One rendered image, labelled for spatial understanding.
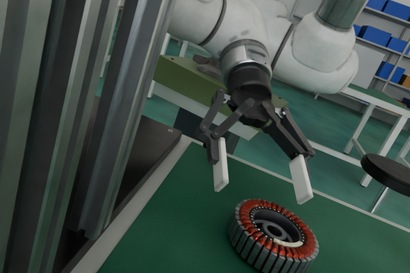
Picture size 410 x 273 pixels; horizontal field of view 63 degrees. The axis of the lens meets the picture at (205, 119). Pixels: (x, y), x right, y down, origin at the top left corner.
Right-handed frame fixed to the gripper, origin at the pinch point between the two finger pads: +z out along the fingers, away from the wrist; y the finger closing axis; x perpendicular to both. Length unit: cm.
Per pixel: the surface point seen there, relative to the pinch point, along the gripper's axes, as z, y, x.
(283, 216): 4.0, 2.3, 0.0
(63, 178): 10.3, -25.8, -15.5
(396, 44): -413, 447, 172
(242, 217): 5.4, -4.9, -1.2
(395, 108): -138, 202, 89
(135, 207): 3.5, -17.0, 4.2
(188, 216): 4.0, -10.0, 3.7
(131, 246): 9.3, -17.8, 0.6
